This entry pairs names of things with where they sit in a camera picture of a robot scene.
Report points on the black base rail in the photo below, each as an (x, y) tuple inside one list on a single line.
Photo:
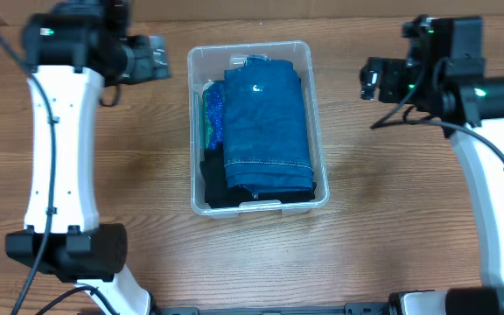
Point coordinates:
[(362, 308)]

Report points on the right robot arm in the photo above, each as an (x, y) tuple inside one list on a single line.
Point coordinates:
[(443, 78)]

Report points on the black cloth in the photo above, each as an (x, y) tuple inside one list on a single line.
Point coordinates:
[(218, 194)]

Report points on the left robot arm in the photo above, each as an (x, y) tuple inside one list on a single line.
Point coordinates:
[(71, 54)]

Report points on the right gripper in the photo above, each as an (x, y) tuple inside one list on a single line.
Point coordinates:
[(388, 78)]

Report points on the blue sequin fabric bundle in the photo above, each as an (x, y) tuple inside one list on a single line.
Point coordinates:
[(213, 100)]

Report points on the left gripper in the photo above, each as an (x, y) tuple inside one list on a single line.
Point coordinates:
[(152, 71)]

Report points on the blue denim cloth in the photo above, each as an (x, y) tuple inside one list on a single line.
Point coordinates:
[(266, 148)]

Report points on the clear plastic storage bin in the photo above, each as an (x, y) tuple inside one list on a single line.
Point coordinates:
[(207, 64)]

